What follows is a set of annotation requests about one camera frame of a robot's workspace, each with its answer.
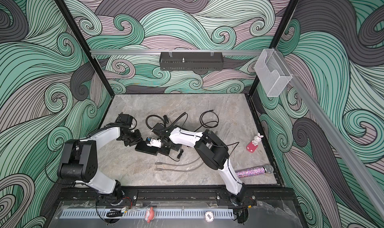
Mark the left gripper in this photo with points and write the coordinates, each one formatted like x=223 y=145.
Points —
x=139 y=138

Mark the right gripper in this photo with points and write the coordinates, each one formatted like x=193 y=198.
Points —
x=164 y=152

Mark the small black ribbed switch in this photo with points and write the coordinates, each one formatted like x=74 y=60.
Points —
x=143 y=147

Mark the small black power adapter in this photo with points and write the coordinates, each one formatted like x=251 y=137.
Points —
x=178 y=157

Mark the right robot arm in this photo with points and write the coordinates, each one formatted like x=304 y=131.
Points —
x=211 y=149

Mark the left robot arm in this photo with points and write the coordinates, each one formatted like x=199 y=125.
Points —
x=79 y=160

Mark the round white pink object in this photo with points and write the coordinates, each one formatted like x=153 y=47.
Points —
x=209 y=217

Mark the pink bunny figurine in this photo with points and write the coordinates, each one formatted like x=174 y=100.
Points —
x=253 y=145

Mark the glittery purple microphone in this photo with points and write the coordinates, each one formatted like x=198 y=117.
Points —
x=255 y=171

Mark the large black network switch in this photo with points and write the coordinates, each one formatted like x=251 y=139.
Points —
x=172 y=150

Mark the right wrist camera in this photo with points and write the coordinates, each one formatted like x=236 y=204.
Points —
x=151 y=142

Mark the black adapter with bundled cable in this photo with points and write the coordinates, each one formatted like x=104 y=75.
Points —
x=166 y=120

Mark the pink toy on duct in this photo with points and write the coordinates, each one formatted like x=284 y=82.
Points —
x=150 y=215

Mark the black perforated wall tray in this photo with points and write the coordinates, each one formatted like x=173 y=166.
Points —
x=191 y=61

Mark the white slotted cable duct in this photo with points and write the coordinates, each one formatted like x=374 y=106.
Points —
x=159 y=214

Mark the clear acrylic wall box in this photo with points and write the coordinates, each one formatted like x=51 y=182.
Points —
x=273 y=72

